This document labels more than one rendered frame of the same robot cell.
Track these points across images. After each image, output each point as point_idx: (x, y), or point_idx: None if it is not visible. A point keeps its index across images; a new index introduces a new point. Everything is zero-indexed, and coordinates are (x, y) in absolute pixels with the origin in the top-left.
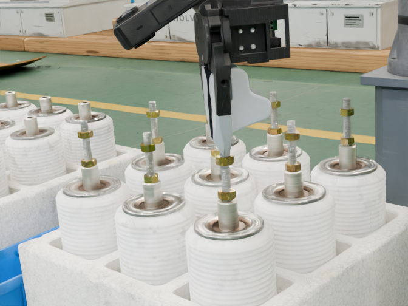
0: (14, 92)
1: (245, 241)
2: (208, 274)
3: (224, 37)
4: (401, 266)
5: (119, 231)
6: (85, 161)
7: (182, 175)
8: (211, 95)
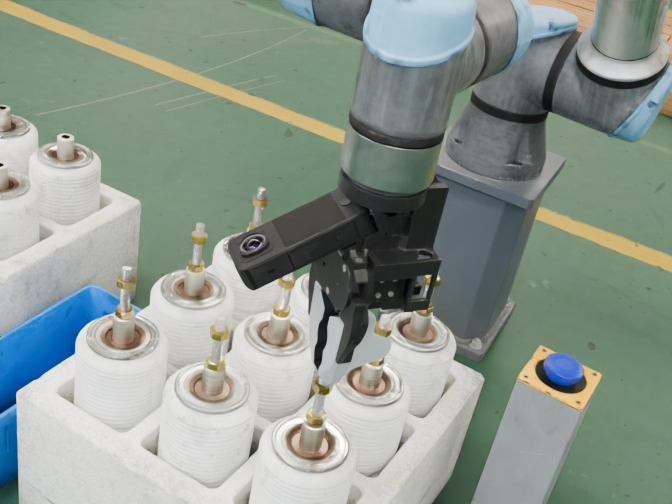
0: None
1: (333, 476)
2: (286, 503)
3: (367, 292)
4: (451, 438)
5: (172, 422)
6: (121, 313)
7: (225, 314)
8: (330, 334)
